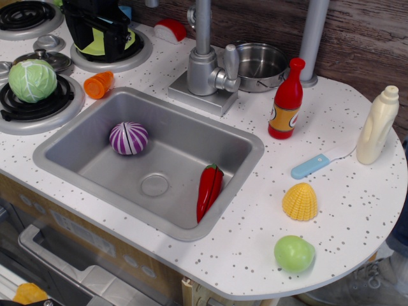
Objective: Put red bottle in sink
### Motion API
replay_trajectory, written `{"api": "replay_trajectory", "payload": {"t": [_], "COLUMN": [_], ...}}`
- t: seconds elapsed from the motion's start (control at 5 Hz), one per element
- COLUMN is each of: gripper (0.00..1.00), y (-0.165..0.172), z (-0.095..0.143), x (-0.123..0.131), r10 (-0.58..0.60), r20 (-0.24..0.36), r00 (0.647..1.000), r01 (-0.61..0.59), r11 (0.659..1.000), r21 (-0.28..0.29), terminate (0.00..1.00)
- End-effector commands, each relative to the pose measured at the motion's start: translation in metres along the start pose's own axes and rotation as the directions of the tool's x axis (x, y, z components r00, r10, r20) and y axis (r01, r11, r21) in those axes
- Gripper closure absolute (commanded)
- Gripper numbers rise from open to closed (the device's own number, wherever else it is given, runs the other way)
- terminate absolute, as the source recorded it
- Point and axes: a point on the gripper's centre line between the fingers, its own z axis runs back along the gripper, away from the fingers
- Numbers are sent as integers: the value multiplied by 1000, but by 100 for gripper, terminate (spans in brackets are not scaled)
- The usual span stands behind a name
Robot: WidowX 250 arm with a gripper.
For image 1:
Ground grey oven door handle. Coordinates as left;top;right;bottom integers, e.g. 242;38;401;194
18;224;96;305

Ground stove burner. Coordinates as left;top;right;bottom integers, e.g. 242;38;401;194
1;1;64;41
70;28;153;73
1;75;85;135

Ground purple toy onion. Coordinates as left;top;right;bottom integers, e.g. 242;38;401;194
109;122;149;156

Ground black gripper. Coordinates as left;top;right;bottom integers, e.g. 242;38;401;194
62;1;136;63

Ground front left stove burner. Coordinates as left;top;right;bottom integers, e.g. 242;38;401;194
1;75;85;135

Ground red white toy cheese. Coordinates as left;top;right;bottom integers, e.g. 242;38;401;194
154;18;187;45

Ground silver toy sink basin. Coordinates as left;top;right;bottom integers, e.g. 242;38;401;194
33;87;264;241

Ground back left stove burner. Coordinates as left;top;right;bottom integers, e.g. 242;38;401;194
1;1;64;41

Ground small steel pot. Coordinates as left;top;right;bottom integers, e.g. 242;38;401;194
233;41;289;93

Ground steel pot lid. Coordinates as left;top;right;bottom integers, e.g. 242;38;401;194
12;48;72;73

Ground red toy ketchup bottle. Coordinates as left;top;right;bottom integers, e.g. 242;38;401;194
268;57;305;140

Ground orange toy carrot piece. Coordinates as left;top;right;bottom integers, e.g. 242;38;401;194
84;71;114;99

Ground grey sneaker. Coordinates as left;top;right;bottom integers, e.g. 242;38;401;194
299;257;407;305

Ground yellow toy in oven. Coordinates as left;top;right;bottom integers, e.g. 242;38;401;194
12;283;48;305

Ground grey support pole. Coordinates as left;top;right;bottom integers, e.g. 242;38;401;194
299;0;330;88

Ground green toy cabbage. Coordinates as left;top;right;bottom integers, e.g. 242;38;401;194
8;59;57;103

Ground back right stove burner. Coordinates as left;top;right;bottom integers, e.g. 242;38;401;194
70;28;153;73

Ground blue handled toy knife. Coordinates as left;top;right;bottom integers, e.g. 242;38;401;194
291;140;356;179

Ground cream plastic toy bottle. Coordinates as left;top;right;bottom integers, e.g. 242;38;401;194
356;85;399;164

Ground blue toy bowl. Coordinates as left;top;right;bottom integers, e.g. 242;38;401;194
119;6;132;20

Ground yellow toy corn piece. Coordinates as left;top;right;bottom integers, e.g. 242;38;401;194
282;183;318;221

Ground silver toy faucet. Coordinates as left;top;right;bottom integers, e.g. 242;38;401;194
168;1;240;117

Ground light green toy plate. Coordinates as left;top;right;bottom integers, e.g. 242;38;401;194
75;28;141;59

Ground red toy chili pepper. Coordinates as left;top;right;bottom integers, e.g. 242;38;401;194
196;164;224;223

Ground green toy apple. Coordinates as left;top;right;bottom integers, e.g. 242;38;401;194
273;235;316;273

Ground grey stove knob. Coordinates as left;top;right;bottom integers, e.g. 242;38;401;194
33;34;66;52

